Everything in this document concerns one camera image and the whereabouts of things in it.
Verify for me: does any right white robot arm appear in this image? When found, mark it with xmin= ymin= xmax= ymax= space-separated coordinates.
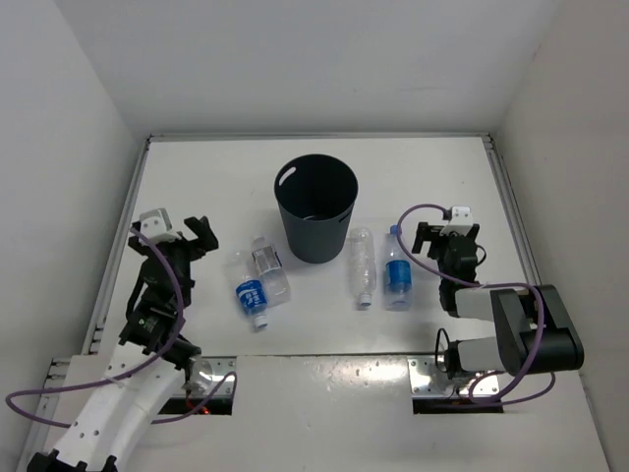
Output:
xmin=412 ymin=222 xmax=585 ymax=379

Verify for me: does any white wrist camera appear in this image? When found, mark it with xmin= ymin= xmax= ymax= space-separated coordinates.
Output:
xmin=440 ymin=206 xmax=475 ymax=236
xmin=139 ymin=207 xmax=181 ymax=244

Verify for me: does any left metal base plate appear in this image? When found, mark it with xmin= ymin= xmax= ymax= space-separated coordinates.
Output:
xmin=185 ymin=357 xmax=237 ymax=400

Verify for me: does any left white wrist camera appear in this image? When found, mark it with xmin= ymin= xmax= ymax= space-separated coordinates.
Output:
xmin=139 ymin=207 xmax=181 ymax=244

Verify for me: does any clear crushed bottle blue cap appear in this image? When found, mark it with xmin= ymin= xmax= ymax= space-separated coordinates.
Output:
xmin=349 ymin=227 xmax=377 ymax=310

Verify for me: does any metal base plate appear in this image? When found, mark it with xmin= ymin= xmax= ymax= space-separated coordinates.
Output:
xmin=185 ymin=357 xmax=237 ymax=400
xmin=407 ymin=355 xmax=483 ymax=400

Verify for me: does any blue label bottle white cap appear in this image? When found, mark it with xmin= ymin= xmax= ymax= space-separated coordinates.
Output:
xmin=225 ymin=252 xmax=268 ymax=331

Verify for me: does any clear bottle white grey label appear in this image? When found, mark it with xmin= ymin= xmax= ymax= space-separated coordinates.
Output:
xmin=252 ymin=236 xmax=291 ymax=307

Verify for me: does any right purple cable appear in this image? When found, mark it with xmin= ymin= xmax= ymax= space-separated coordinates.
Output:
xmin=396 ymin=204 xmax=557 ymax=406

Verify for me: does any dark grey plastic bin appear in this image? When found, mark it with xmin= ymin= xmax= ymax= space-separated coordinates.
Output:
xmin=273 ymin=154 xmax=359 ymax=264

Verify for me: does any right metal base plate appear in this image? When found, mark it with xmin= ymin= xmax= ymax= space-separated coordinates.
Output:
xmin=407 ymin=355 xmax=483 ymax=400

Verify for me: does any left aluminium frame rail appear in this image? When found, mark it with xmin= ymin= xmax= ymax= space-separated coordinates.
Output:
xmin=81 ymin=135 xmax=152 ymax=355

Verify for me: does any white front cover board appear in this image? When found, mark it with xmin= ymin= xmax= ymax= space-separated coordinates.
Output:
xmin=127 ymin=357 xmax=607 ymax=471

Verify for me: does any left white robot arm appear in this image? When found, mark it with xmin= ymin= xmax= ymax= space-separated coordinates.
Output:
xmin=27 ymin=208 xmax=219 ymax=471

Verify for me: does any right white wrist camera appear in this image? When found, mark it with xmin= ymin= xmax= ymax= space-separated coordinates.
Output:
xmin=440 ymin=206 xmax=475 ymax=236

